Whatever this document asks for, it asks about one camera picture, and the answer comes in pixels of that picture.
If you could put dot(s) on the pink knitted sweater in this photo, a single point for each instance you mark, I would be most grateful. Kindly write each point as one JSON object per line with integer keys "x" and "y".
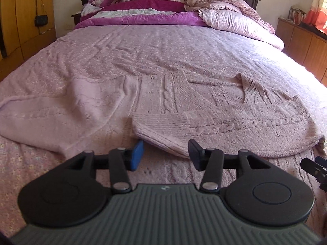
{"x": 230, "y": 122}

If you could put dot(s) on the wooden wardrobe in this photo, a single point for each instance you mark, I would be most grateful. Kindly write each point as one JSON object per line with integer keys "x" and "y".
{"x": 23, "y": 10}

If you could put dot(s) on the small black hanging bag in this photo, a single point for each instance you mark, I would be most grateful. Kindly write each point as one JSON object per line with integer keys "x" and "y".
{"x": 40, "y": 20}

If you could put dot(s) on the row of books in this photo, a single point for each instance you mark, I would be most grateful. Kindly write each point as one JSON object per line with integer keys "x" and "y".
{"x": 297, "y": 14}

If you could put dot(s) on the orange curtain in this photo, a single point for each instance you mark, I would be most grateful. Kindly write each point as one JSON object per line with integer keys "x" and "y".
{"x": 316, "y": 17}

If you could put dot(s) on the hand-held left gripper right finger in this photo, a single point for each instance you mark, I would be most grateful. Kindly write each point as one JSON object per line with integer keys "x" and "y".
{"x": 195, "y": 155}

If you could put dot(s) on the magenta white striped blanket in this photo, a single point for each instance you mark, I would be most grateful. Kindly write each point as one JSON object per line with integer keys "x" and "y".
{"x": 143, "y": 7}

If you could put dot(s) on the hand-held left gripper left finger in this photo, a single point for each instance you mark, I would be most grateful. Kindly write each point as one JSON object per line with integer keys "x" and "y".
{"x": 135, "y": 155}

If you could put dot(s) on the pink checked ruffled quilt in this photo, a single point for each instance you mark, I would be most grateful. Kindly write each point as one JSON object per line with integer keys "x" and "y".
{"x": 230, "y": 20}

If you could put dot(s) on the wooden side cabinet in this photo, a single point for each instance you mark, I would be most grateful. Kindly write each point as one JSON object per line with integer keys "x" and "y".
{"x": 301, "y": 43}

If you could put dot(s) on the dark wooden nightstand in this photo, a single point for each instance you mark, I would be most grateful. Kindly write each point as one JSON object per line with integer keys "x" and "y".
{"x": 76, "y": 18}

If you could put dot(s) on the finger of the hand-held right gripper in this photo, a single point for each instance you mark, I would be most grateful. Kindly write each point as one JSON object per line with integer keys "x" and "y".
{"x": 310, "y": 166}

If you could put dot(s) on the pink floral bed sheet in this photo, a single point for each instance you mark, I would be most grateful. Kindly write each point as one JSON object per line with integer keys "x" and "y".
{"x": 178, "y": 48}

